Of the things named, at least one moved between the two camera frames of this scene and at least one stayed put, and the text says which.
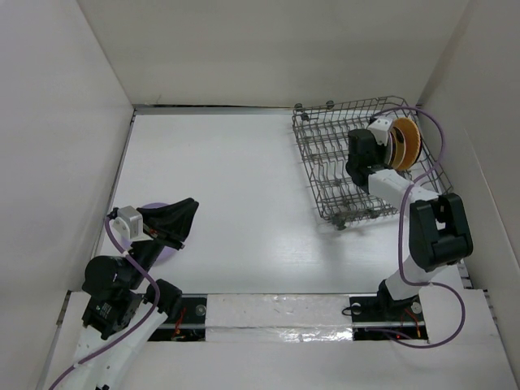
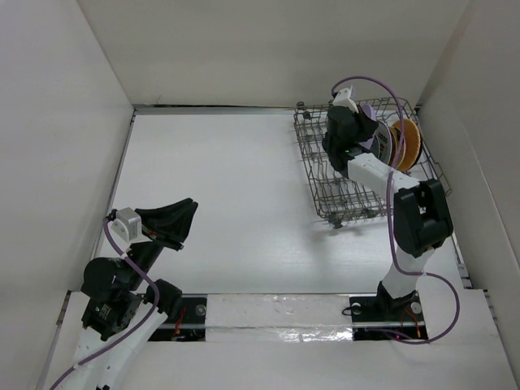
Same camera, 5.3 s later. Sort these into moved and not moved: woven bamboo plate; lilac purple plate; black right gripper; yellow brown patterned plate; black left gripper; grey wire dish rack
Moved: lilac purple plate; black right gripper
Not moved: grey wire dish rack; black left gripper; yellow brown patterned plate; woven bamboo plate
